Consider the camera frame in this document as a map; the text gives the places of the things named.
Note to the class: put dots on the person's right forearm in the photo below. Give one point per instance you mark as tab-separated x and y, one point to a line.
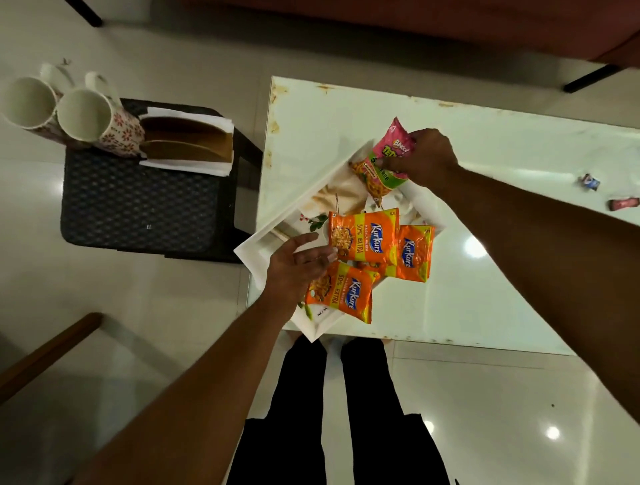
550	265

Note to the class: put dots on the wooden napkin holder with napkins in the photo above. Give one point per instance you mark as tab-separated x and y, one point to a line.
187	142

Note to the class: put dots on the pink candy wrapper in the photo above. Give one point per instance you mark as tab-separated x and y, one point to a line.
624	204

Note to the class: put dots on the person's right fingers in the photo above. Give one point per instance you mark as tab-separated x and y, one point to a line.
400	155

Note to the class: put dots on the reddish brown sofa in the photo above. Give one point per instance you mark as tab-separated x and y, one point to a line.
450	20

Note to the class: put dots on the white printed serving tray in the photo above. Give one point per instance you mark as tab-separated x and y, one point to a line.
280	250

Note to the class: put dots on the person's black trousers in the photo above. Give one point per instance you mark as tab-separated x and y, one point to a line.
300	424

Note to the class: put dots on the person's left thumb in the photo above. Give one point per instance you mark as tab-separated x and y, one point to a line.
302	241

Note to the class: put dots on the orange snack packet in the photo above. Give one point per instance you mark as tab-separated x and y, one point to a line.
412	252
367	237
347	292

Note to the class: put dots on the pink and green snack packet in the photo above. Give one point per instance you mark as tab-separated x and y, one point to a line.
387	150

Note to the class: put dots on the person's left hand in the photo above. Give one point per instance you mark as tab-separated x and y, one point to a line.
287	272

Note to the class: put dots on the black sofa leg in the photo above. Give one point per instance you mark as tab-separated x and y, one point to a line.
592	79
85	12

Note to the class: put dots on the person's left forearm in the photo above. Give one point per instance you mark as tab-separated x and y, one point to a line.
200	399

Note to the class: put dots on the black woven stool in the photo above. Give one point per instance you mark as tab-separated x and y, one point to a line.
145	210

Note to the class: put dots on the blue candy wrapper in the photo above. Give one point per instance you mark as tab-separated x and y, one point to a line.
590	182

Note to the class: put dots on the person's right hand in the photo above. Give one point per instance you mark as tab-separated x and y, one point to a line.
430	157

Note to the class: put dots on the white floral mug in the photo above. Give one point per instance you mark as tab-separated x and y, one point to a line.
95	120
27	105

